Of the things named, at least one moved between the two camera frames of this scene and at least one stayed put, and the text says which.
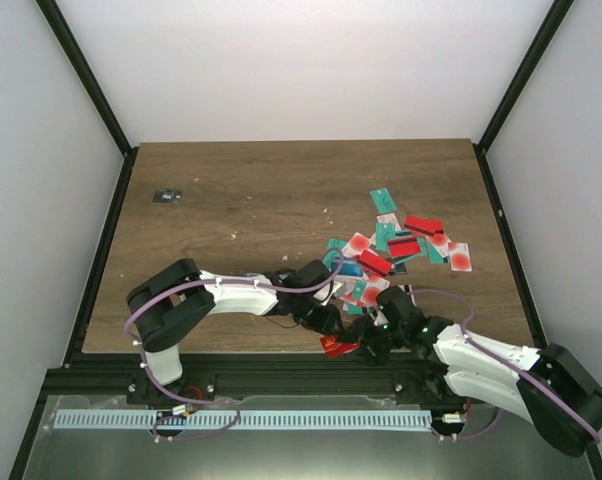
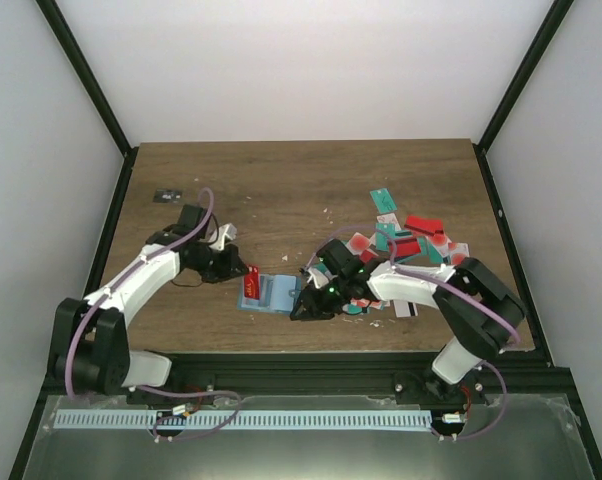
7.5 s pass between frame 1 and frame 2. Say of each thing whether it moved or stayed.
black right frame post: stayed
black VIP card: stayed
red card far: stayed
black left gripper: moved
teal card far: stayed
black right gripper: moved
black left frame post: stayed
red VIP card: moved
